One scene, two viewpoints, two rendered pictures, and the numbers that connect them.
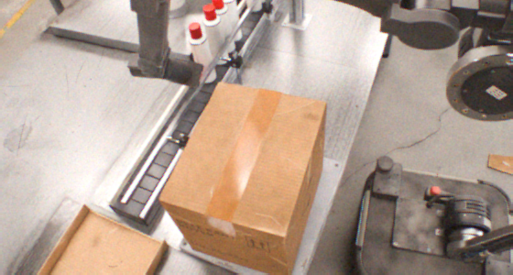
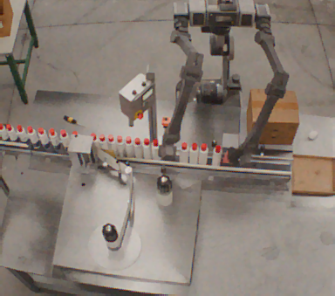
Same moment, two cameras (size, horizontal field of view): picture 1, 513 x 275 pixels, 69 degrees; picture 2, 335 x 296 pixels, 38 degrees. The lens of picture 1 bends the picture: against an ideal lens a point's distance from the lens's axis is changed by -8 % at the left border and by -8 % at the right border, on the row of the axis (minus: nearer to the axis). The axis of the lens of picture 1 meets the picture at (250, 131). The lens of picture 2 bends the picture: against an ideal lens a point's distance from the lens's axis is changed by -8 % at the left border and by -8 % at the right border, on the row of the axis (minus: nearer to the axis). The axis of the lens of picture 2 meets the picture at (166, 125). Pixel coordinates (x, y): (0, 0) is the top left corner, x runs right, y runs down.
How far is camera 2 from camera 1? 2.90 m
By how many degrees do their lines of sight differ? 57
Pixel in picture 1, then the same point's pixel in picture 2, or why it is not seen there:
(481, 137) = not seen: hidden behind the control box
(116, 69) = (212, 223)
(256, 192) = (288, 99)
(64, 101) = (242, 241)
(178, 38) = (189, 190)
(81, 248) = (306, 186)
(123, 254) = (302, 169)
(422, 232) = not seen: hidden behind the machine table
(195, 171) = (288, 116)
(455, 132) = not seen: hidden behind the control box
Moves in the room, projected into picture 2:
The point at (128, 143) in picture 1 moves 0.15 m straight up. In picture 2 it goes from (256, 192) to (260, 182)
